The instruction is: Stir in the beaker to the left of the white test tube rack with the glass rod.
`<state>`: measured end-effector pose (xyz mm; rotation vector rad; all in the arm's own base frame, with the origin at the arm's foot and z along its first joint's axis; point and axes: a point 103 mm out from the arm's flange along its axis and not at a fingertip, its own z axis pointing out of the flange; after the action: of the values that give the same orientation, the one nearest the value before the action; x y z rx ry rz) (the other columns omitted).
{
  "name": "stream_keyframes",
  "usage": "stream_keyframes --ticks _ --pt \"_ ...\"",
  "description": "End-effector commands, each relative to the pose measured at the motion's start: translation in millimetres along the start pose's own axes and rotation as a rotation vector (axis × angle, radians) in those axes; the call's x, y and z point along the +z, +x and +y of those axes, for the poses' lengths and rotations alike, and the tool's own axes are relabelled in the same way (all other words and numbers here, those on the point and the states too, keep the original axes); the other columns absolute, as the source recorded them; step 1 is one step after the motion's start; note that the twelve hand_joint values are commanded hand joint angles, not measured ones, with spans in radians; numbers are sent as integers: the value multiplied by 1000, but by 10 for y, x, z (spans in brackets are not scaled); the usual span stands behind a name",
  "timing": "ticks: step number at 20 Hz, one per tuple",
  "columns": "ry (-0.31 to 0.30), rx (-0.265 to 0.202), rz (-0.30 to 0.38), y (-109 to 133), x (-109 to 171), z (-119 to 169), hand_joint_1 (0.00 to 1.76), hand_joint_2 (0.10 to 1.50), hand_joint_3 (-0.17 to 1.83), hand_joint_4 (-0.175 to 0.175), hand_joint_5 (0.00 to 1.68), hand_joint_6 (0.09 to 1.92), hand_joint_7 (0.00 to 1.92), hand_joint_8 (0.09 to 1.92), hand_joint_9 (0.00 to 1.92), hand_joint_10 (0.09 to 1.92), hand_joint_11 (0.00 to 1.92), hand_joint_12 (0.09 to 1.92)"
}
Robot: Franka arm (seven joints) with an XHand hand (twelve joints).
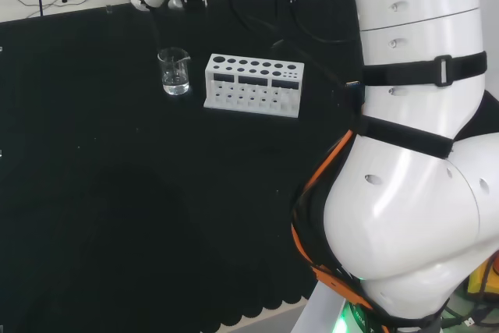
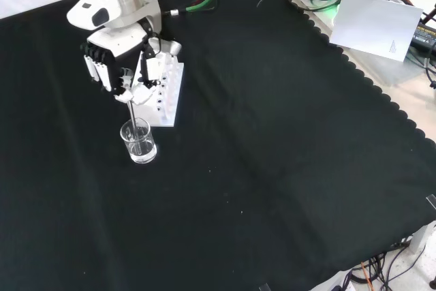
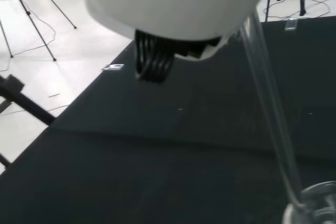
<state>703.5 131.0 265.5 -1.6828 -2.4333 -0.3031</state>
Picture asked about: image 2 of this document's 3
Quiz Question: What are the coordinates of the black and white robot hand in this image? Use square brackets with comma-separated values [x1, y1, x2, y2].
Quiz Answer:
[80, 18, 183, 105]

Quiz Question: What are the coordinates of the small clear glass beaker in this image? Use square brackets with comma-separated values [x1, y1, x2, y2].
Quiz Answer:
[119, 117, 158, 164]

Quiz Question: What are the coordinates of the white test tube rack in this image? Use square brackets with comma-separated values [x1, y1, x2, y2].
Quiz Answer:
[131, 48, 185, 128]

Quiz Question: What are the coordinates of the black power adapter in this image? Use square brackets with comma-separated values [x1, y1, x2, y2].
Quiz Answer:
[408, 20, 436, 50]

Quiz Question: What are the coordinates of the black bench cloth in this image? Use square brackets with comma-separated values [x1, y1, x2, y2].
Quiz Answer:
[0, 0, 436, 291]

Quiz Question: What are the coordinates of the white table leg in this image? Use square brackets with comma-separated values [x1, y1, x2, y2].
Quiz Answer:
[409, 223, 436, 255]

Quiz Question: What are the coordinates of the black tripod leg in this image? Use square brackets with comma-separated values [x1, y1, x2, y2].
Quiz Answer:
[421, 3, 436, 23]

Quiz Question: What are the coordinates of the clear glass rod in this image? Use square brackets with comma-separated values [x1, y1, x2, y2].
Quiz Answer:
[126, 99, 143, 155]

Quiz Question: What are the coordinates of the white wrist camera shell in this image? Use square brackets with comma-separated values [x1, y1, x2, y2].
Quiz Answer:
[66, 0, 119, 31]

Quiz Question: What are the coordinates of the black floor cable bundle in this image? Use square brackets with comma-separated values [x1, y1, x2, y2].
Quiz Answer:
[340, 241, 436, 291]

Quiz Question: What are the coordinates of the black adapter cable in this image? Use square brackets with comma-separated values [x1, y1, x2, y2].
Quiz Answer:
[421, 55, 436, 91]

